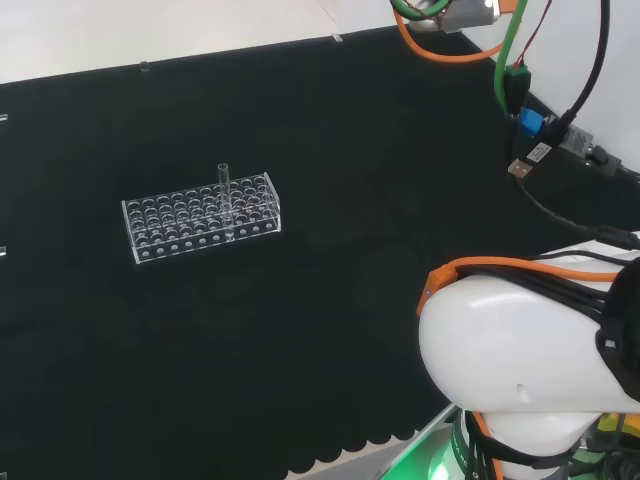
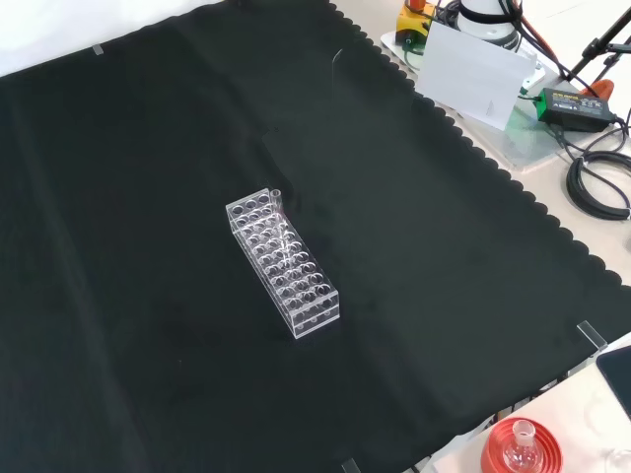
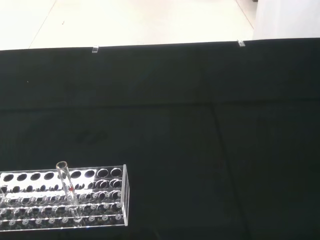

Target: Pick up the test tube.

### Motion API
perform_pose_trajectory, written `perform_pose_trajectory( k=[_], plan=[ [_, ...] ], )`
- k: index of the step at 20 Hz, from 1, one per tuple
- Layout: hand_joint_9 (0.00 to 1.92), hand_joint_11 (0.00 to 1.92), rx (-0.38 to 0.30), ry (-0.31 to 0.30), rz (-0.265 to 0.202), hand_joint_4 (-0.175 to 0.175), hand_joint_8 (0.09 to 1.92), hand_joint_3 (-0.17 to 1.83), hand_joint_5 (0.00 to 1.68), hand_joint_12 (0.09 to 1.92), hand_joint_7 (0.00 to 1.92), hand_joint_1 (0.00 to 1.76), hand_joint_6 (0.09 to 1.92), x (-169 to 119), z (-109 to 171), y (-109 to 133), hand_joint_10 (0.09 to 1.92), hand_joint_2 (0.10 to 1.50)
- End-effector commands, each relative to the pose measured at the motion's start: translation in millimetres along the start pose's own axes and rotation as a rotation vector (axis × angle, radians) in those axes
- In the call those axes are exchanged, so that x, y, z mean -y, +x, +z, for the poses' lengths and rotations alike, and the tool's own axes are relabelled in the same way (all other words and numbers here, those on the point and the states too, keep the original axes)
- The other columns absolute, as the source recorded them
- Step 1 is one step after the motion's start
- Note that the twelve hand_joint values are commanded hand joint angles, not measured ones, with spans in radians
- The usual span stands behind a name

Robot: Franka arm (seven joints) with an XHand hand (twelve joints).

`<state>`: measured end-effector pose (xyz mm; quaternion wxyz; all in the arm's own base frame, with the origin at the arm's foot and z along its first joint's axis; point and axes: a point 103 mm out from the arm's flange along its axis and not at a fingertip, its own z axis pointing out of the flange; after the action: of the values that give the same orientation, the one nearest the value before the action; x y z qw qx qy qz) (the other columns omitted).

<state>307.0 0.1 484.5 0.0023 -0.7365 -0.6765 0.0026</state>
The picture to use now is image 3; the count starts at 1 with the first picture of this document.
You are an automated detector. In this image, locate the black bench cloth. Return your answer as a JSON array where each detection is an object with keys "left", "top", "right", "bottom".
[{"left": 0, "top": 37, "right": 320, "bottom": 240}]

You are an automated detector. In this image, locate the clear acrylic test tube rack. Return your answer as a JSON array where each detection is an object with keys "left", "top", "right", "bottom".
[{"left": 0, "top": 164, "right": 131, "bottom": 231}]

